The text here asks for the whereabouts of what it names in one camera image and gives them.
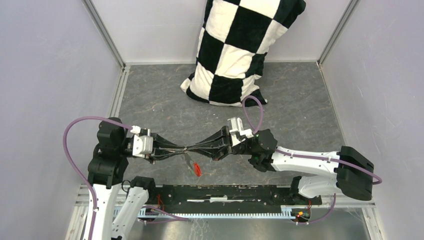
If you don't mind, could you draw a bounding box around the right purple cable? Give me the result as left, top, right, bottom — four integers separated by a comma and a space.
241, 95, 383, 226

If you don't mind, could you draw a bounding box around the metal key holder red handle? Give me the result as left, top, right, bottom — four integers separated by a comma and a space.
184, 150, 202, 177

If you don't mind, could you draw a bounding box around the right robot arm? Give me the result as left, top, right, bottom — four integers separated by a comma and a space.
186, 126, 381, 204

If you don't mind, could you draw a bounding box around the purple cable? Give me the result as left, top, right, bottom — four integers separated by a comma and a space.
62, 115, 188, 240
241, 95, 383, 226

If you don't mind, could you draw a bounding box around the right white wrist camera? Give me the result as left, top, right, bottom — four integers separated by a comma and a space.
228, 117, 254, 147

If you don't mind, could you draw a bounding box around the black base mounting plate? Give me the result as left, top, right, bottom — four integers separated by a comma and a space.
147, 185, 323, 214

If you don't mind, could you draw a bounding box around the black white checkered pillow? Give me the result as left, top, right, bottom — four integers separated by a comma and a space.
180, 0, 307, 107

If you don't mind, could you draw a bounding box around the white slotted cable duct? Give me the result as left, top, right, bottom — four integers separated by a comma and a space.
112, 206, 299, 220

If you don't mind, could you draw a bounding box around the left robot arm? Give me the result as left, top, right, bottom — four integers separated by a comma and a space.
83, 117, 184, 240

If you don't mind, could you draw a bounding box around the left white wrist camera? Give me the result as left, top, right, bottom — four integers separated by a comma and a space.
130, 125, 154, 159

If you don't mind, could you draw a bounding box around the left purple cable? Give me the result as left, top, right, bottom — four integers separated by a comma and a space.
62, 115, 188, 240

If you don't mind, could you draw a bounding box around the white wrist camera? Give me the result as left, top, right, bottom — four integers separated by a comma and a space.
130, 125, 154, 159
228, 117, 254, 147

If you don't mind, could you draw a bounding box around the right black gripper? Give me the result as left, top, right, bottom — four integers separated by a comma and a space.
187, 125, 256, 161

